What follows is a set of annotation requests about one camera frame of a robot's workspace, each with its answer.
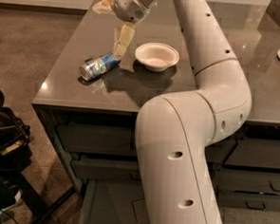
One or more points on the white paper bowl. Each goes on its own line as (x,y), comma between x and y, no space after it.
(156,56)

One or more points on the grey cabinet with counter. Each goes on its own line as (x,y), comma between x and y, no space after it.
(115,98)

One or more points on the grey middle right drawer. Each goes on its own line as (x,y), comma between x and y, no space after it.
(247,181)

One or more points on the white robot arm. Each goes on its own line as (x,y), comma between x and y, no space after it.
(174,129)

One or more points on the grey open bottom drawer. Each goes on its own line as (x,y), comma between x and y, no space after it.
(110,202)

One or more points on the grey top right drawer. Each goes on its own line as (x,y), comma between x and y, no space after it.
(245,153)

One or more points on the grey bottom right drawer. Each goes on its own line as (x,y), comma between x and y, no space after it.
(249,201)

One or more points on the blue silver redbull can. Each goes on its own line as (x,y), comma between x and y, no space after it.
(97,67)

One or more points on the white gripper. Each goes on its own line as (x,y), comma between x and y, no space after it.
(129,5)

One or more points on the grey middle left drawer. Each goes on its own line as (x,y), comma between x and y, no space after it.
(105,169)

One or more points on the grey square paper piece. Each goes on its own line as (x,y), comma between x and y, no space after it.
(139,209)

